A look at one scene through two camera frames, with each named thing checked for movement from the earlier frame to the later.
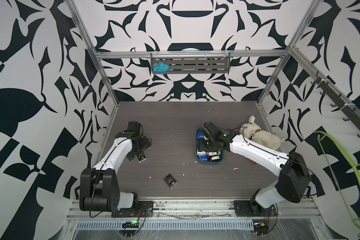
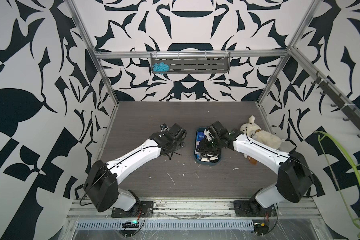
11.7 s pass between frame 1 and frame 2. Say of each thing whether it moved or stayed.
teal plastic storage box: stayed
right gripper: stayed
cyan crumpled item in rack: stayed
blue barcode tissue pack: stayed
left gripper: moved
